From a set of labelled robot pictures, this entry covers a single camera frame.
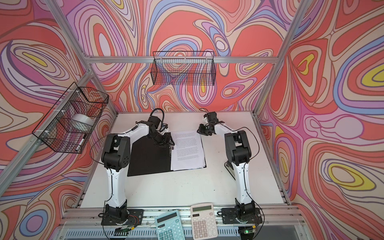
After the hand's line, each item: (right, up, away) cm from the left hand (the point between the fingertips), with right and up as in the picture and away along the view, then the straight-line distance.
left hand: (171, 143), depth 98 cm
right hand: (+20, +6, +8) cm, 22 cm away
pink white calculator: (+20, -35, -28) cm, 49 cm away
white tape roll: (-40, +14, -26) cm, 50 cm away
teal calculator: (+4, -36, -29) cm, 46 cm away
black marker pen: (-41, +2, -27) cm, 49 cm away
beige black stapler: (+36, -13, -12) cm, 40 cm away
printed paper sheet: (+11, -6, -2) cm, 13 cm away
